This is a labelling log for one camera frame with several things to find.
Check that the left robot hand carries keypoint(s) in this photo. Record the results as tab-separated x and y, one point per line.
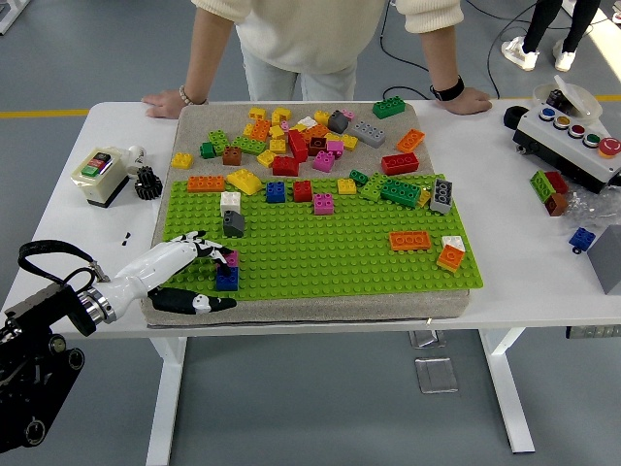
150	264

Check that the person's right hand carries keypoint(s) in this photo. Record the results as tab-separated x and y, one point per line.
165	103

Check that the person's left hand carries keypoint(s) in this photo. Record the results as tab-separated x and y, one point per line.
468	103

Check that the blue square brick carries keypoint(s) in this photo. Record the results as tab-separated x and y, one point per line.
275	192
228	280

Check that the pink square brick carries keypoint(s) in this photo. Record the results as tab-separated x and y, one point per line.
234	258
323	204
323	161

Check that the dark grey slope brick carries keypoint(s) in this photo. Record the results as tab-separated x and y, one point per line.
234	224
337	122

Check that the white square brick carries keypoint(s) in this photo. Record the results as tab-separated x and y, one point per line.
230	202

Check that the red square brick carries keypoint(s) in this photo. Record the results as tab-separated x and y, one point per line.
303	191

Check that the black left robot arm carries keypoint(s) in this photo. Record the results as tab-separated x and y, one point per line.
43	306

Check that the person's right forearm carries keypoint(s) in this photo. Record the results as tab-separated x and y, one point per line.
206	53

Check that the person's left forearm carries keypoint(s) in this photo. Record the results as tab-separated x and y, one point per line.
439	53

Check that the small dark green brick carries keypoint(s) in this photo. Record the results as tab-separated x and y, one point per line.
359	177
207	150

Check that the brown square brick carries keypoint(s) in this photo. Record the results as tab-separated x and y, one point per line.
232	156

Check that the orange long brick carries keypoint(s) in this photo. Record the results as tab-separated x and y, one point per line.
206	183

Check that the red long brick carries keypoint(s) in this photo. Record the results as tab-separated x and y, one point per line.
400	164

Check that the light green long brick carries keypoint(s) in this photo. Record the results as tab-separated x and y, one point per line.
249	145

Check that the grey long brick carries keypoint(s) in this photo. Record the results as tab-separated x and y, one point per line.
369	134
441	197

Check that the yellow curved brick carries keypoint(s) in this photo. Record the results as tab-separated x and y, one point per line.
244	181

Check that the dark green long brick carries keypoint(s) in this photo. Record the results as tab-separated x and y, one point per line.
400	193

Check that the yellow angled brick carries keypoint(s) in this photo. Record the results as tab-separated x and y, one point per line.
280	114

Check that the small pink brick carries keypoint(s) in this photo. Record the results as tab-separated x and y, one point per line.
348	115
284	126

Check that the red tall brick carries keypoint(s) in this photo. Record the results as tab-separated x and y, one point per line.
297	145

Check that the yellow square brick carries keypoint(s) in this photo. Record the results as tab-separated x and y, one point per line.
346	187

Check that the orange flat brick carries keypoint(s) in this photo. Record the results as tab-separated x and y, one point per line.
410	241

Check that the orange and yellow brick stack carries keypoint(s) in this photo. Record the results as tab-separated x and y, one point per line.
450	258

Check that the dark red brick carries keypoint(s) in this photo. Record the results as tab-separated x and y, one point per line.
317	145

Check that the green studded baseplate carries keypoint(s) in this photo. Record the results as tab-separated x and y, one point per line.
339	272

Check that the black wristwatch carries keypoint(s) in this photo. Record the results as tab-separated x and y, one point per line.
447	90

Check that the small black screws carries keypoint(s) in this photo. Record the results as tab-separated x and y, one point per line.
126	237

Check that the black gear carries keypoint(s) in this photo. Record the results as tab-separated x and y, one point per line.
148	183

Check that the dark small part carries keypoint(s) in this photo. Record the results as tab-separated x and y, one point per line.
557	99

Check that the white push-button control box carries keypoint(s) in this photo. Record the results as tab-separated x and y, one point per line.
558	141

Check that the person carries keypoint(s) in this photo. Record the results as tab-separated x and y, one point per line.
310	39
538	24

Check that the clear round container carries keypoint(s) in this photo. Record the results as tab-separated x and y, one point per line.
579	99

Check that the grey-brown foam mat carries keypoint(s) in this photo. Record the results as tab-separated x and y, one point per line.
301	313

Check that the clear plastic bag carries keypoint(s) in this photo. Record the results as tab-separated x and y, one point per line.
589	209

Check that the white furniture base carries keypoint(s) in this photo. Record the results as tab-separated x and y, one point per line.
9	19

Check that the white table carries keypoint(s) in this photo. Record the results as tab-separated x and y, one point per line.
524	272

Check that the grey box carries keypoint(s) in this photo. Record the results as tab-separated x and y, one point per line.
609	264

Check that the clear floor plate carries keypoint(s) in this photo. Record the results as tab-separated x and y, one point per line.
436	375
427	339

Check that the table control panel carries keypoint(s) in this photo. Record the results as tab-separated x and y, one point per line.
592	332

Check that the beige switch box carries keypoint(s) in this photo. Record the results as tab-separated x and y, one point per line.
99	167

